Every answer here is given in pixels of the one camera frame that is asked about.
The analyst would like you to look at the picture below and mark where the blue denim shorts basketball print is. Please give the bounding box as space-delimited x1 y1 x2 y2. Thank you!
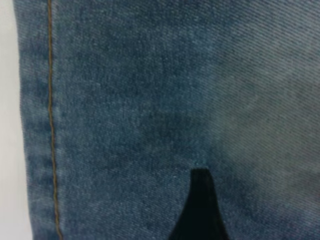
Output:
13 0 320 240

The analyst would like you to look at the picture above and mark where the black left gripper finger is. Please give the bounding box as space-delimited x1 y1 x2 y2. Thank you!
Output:
168 168 231 240

